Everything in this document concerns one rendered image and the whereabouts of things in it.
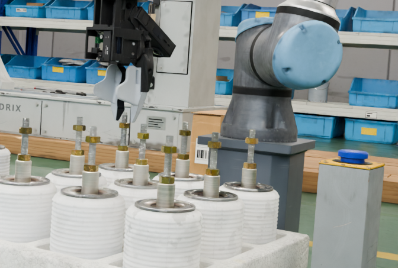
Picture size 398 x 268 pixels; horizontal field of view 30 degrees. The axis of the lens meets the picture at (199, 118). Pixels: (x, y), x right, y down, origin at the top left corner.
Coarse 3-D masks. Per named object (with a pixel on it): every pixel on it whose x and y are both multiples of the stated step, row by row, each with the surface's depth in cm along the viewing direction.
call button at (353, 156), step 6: (342, 150) 99; (348, 150) 100; (354, 150) 100; (342, 156) 99; (348, 156) 98; (354, 156) 98; (360, 156) 98; (366, 156) 99; (348, 162) 99; (354, 162) 98; (360, 162) 99
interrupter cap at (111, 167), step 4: (100, 164) 124; (104, 164) 125; (108, 164) 125; (112, 164) 126; (132, 164) 127; (100, 168) 122; (104, 168) 121; (108, 168) 121; (112, 168) 121; (116, 168) 122; (128, 168) 125; (132, 168) 125
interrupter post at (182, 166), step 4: (176, 160) 118; (180, 160) 117; (184, 160) 117; (188, 160) 118; (176, 164) 118; (180, 164) 117; (184, 164) 117; (188, 164) 118; (176, 168) 118; (180, 168) 117; (184, 168) 117; (188, 168) 118; (176, 172) 118; (180, 172) 117; (184, 172) 117; (188, 172) 118; (176, 176) 118; (180, 176) 117; (184, 176) 117; (188, 176) 118
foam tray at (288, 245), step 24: (0, 240) 98; (48, 240) 100; (288, 240) 111; (0, 264) 96; (24, 264) 94; (48, 264) 92; (72, 264) 90; (96, 264) 90; (120, 264) 94; (216, 264) 94; (240, 264) 95; (264, 264) 101; (288, 264) 109
